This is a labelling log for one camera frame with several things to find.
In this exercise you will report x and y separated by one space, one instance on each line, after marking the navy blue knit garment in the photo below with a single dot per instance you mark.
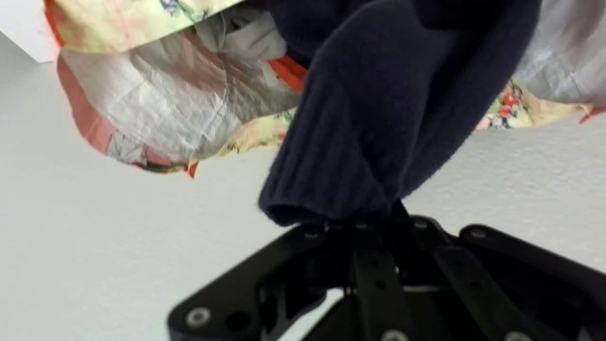
378 104

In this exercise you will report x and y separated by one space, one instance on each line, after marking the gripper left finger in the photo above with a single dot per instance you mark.
293 265

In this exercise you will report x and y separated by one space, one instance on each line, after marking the floral reusable shopping bag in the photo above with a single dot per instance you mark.
180 90

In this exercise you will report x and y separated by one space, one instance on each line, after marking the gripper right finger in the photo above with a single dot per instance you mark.
502 279

